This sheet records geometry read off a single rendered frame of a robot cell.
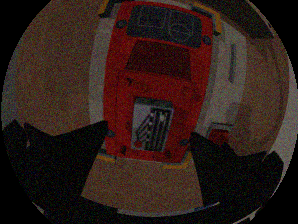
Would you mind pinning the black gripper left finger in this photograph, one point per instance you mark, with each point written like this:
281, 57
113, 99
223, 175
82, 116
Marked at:
71, 154

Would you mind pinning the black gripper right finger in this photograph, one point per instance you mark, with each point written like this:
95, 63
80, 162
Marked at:
218, 169

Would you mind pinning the red toy car body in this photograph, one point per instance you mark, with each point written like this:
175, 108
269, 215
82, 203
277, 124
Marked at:
161, 52

